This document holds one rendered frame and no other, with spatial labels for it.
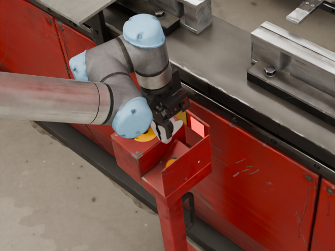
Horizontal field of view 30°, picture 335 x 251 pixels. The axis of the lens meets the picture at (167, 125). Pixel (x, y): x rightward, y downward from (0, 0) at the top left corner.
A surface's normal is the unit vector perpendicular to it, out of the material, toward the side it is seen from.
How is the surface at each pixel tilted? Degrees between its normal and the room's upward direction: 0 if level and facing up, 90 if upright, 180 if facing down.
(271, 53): 90
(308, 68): 90
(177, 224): 90
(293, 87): 0
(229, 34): 0
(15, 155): 0
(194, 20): 90
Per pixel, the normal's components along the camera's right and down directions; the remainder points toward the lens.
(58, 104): 0.55, 0.27
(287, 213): -0.69, 0.58
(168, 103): -0.15, -0.62
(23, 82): 0.51, -0.57
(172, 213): 0.67, 0.51
